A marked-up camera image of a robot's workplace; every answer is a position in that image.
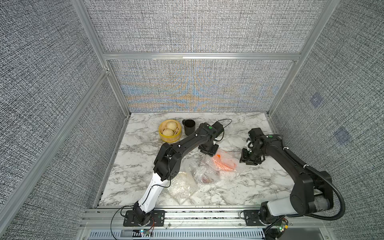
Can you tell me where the base circuit board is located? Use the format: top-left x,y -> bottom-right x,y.
139,230 -> 151,236
277,223 -> 288,238

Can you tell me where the left camera cable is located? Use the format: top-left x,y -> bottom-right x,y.
214,118 -> 233,143

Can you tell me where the steamed bun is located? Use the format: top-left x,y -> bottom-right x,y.
166,121 -> 178,131
162,129 -> 174,137

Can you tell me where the aluminium front rail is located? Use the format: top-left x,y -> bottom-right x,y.
78,206 -> 334,232

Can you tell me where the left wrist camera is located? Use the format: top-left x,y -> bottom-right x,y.
212,121 -> 224,141

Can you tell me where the bubble wrap around orange plate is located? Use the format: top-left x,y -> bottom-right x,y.
208,150 -> 238,172

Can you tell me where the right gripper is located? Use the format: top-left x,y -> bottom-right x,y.
237,147 -> 263,165

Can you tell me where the bubble wrapped white plate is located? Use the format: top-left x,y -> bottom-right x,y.
168,172 -> 199,205

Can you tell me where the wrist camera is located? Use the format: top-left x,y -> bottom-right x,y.
248,128 -> 265,144
212,121 -> 224,141

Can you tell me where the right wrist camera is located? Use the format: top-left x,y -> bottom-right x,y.
248,128 -> 265,144

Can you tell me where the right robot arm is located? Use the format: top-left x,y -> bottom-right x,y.
240,128 -> 346,226

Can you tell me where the black cup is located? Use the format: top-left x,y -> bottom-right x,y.
182,119 -> 196,136

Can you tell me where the left base circuit board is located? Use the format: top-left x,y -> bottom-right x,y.
139,230 -> 151,236

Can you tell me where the right base circuit board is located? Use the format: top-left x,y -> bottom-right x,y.
277,223 -> 288,238

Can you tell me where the upper steamed bun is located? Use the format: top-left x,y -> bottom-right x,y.
166,121 -> 178,131

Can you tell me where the bubble wrapped dark red plate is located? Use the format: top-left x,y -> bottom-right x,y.
190,156 -> 221,185

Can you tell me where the yellow bamboo steamer basket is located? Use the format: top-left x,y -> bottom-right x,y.
158,120 -> 183,143

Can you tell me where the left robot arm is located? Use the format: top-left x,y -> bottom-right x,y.
133,122 -> 224,226

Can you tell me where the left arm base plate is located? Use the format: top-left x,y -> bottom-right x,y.
123,210 -> 166,227

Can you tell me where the lower steamed bun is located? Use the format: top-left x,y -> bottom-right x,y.
162,129 -> 174,137

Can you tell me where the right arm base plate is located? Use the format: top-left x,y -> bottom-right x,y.
243,209 -> 269,227

